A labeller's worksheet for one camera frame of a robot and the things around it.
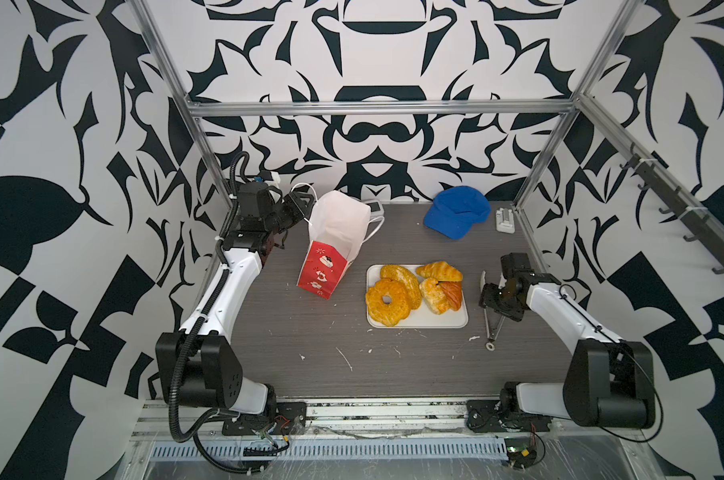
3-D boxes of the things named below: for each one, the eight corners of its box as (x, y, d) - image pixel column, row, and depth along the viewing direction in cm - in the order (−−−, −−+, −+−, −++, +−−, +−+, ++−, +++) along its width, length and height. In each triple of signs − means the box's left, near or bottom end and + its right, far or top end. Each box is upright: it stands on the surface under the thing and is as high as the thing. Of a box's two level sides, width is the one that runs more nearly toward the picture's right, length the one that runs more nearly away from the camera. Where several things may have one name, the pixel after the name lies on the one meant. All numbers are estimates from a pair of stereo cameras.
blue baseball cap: (415, 218, 118) (416, 209, 114) (452, 187, 130) (455, 178, 126) (457, 246, 110) (460, 238, 106) (493, 210, 121) (497, 201, 117)
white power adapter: (496, 231, 114) (498, 227, 113) (495, 210, 121) (497, 206, 120) (513, 234, 113) (515, 230, 112) (511, 212, 120) (513, 209, 119)
